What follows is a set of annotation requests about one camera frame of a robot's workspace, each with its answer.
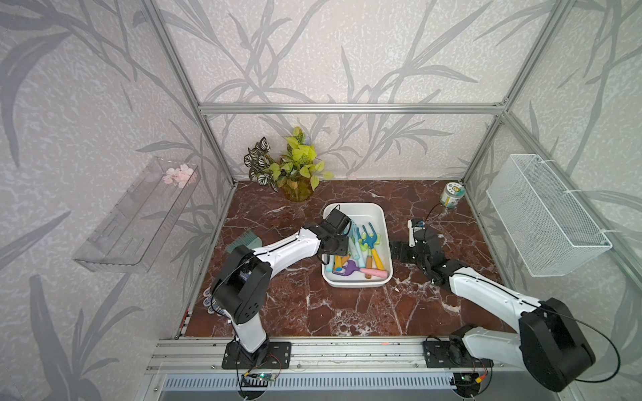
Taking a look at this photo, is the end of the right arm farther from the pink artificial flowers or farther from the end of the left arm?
the pink artificial flowers

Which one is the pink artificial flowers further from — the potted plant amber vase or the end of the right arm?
the end of the right arm

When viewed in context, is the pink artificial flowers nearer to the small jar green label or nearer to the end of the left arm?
the end of the left arm

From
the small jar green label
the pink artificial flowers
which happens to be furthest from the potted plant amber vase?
the small jar green label

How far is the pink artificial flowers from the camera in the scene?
77 centimetres

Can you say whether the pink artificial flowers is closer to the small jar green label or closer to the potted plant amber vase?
the potted plant amber vase

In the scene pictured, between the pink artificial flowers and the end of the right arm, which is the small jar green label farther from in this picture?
the pink artificial flowers

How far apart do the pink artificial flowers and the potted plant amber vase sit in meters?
0.25

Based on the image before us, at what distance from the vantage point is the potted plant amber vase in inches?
38.1
